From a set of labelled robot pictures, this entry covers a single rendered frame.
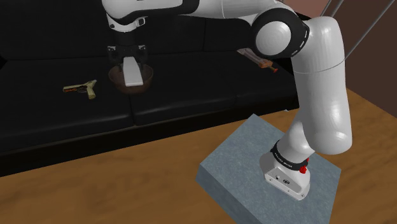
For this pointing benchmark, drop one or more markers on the grey metal rod frame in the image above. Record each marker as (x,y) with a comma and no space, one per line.
(368,34)

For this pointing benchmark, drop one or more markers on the grey robot stand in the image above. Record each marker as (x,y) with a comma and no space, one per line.
(235,173)

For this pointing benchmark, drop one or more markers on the brown bowl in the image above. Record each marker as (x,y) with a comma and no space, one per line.
(117,81)

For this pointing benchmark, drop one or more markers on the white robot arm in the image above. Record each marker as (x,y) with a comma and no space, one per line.
(319,93)

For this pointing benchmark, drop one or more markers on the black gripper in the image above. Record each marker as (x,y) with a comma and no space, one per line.
(126,40)

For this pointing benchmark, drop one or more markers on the cream toy pistol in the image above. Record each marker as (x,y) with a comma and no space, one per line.
(90,90)

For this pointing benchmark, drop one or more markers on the white remote control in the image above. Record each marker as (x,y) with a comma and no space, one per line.
(132,74)

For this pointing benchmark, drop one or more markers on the brown toy dagger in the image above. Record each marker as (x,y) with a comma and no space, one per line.
(263,64)

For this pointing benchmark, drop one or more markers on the black sofa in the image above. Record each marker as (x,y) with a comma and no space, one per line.
(192,90)

